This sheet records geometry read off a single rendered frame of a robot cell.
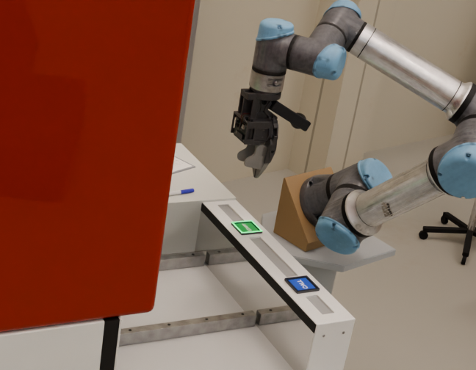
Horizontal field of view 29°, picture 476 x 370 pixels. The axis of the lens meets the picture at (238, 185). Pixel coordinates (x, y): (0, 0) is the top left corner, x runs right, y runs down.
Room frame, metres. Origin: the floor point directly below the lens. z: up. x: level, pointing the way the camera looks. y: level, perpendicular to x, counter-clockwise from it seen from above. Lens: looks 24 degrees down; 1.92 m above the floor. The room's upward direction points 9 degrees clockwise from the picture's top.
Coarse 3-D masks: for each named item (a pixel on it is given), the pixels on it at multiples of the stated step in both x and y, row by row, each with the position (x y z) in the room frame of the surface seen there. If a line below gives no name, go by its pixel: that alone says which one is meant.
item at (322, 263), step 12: (264, 216) 2.32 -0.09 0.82; (372, 240) 2.28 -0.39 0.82; (300, 252) 2.14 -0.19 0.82; (312, 252) 2.15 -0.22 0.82; (324, 252) 2.16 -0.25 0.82; (360, 252) 2.19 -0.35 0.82; (372, 252) 2.21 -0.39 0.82; (384, 252) 2.22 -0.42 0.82; (312, 264) 2.10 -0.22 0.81; (324, 264) 2.10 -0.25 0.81; (336, 264) 2.10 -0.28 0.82; (348, 264) 2.11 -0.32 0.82; (360, 264) 2.15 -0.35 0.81; (324, 276) 2.18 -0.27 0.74
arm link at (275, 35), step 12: (264, 24) 1.91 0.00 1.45; (276, 24) 1.90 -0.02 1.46; (288, 24) 1.92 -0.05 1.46; (264, 36) 1.90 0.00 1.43; (276, 36) 1.89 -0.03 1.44; (288, 36) 1.90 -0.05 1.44; (264, 48) 1.90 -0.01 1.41; (276, 48) 1.89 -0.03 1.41; (264, 60) 1.90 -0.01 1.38; (276, 60) 1.89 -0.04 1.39; (264, 72) 1.89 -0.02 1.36; (276, 72) 1.90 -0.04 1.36
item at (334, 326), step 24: (216, 216) 1.98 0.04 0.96; (240, 216) 2.00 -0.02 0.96; (240, 240) 1.87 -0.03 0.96; (264, 240) 1.89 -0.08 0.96; (264, 264) 1.78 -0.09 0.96; (288, 264) 1.80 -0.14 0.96; (288, 288) 1.69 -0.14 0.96; (312, 312) 1.61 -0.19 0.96; (336, 312) 1.63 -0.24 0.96; (336, 336) 1.60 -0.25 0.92; (312, 360) 1.57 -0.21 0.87; (336, 360) 1.60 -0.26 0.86
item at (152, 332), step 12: (240, 312) 1.75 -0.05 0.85; (252, 312) 1.75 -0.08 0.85; (156, 324) 1.64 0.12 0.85; (168, 324) 1.65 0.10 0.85; (180, 324) 1.66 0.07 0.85; (192, 324) 1.67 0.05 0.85; (204, 324) 1.68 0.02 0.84; (216, 324) 1.70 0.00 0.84; (228, 324) 1.71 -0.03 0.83; (240, 324) 1.73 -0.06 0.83; (252, 324) 1.74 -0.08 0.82; (120, 336) 1.59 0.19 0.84; (132, 336) 1.60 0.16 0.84; (144, 336) 1.61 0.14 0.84; (156, 336) 1.63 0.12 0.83; (168, 336) 1.64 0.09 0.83; (180, 336) 1.66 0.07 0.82
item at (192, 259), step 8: (168, 256) 1.94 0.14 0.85; (176, 256) 1.95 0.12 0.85; (184, 256) 1.96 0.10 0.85; (192, 256) 1.96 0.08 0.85; (200, 256) 1.97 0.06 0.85; (160, 264) 1.92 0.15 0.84; (168, 264) 1.93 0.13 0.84; (176, 264) 1.94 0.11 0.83; (184, 264) 1.95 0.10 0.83; (192, 264) 1.96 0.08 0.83; (200, 264) 1.97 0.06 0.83
